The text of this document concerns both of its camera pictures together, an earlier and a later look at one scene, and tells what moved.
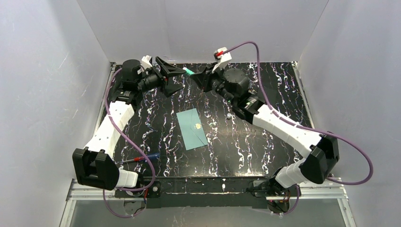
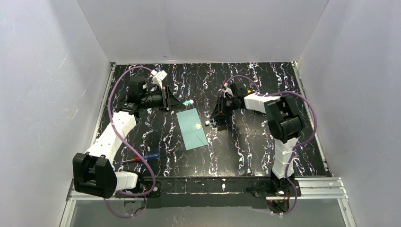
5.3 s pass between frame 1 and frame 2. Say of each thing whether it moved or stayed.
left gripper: moved
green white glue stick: moved
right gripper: moved
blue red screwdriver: stayed
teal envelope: stayed
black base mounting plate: stayed
